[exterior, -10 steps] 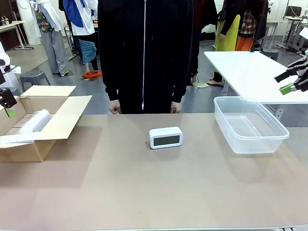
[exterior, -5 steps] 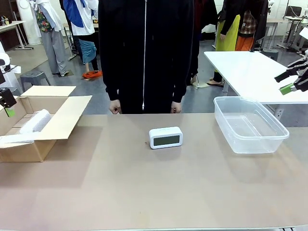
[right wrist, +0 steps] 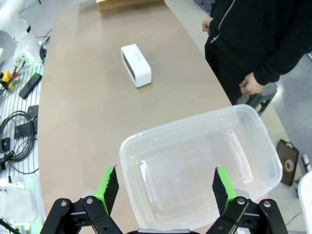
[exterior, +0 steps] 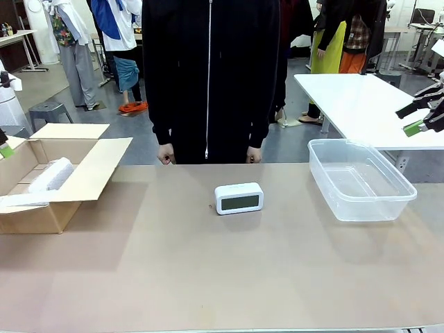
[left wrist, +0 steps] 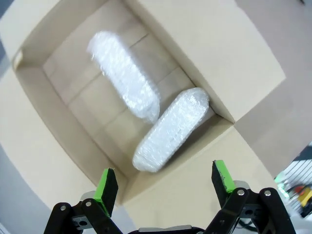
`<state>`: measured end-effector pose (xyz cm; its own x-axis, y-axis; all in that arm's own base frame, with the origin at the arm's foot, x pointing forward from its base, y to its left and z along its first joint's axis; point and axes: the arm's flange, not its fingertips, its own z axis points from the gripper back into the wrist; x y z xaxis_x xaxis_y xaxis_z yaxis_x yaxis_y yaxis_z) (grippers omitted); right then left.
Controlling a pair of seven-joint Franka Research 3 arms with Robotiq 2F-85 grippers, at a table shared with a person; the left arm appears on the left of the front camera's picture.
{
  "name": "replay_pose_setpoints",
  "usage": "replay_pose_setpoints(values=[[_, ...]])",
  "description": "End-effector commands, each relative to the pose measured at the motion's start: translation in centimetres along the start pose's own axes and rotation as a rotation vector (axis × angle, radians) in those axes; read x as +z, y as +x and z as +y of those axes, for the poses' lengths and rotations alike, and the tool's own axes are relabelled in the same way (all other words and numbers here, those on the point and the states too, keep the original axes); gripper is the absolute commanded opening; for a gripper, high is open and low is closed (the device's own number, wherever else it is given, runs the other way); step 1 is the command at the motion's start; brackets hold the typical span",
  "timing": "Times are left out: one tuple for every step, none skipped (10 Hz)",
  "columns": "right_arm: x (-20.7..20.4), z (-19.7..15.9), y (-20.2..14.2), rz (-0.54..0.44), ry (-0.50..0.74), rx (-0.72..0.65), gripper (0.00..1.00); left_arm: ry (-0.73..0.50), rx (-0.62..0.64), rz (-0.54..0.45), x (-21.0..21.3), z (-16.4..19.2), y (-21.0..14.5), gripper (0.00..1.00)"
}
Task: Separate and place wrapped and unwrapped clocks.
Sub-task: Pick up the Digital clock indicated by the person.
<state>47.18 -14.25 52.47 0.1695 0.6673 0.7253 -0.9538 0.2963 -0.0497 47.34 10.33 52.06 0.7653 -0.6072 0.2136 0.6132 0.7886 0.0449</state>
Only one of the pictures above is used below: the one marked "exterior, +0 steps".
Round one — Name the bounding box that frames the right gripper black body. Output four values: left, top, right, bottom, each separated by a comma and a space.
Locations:
437, 90, 444, 133

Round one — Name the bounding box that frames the bubble-wrapped clock with QR label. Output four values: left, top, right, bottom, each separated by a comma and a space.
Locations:
0, 195, 50, 209

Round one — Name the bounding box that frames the plain bubble-wrapped clock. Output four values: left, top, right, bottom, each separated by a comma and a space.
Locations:
27, 157, 76, 195

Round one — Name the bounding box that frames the person's left forearm black sleeve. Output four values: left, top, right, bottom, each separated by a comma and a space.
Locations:
248, 69, 289, 148

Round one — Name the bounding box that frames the person's right forearm black sleeve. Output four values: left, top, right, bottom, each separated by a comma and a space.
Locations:
142, 69, 174, 146

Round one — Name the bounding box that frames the person's right hand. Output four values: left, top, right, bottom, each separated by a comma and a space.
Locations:
157, 142, 176, 166

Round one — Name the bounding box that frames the person's left hand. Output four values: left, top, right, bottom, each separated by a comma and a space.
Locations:
246, 145, 263, 164

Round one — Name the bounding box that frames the dark grey round stool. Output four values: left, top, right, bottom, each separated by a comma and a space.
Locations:
377, 70, 402, 87

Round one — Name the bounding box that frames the grey metal stool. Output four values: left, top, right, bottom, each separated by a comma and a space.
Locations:
28, 101, 74, 135

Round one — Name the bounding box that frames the white table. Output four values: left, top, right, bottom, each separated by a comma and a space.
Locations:
293, 73, 444, 152

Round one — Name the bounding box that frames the grey workstation desk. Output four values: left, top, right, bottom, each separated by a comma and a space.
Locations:
398, 20, 444, 78

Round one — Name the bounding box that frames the person in orange trousers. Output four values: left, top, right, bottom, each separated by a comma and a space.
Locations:
339, 0, 388, 75

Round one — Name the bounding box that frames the clear plastic container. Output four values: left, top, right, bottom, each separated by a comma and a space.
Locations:
307, 138, 418, 223

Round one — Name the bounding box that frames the open cardboard box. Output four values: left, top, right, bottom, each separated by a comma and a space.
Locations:
0, 123, 134, 235

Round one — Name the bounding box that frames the black monitor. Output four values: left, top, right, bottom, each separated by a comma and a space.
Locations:
411, 8, 436, 25

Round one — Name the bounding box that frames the person in yellow apron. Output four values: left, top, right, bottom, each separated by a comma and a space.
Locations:
309, 0, 348, 126

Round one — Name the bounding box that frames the person in floral shirt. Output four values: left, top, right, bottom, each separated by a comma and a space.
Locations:
48, 0, 100, 111

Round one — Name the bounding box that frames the white hanging garment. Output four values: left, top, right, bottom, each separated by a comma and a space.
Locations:
26, 0, 60, 65

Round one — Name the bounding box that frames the orange cloth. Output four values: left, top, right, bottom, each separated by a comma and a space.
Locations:
119, 101, 149, 114

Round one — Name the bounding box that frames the person in white blue shirt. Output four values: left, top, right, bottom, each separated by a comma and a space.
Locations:
90, 0, 145, 105

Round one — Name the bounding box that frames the white digital alarm clock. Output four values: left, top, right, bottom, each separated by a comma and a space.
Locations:
214, 182, 264, 216

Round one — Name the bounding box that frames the person's black zip hoodie torso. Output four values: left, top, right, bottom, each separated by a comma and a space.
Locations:
141, 0, 289, 165

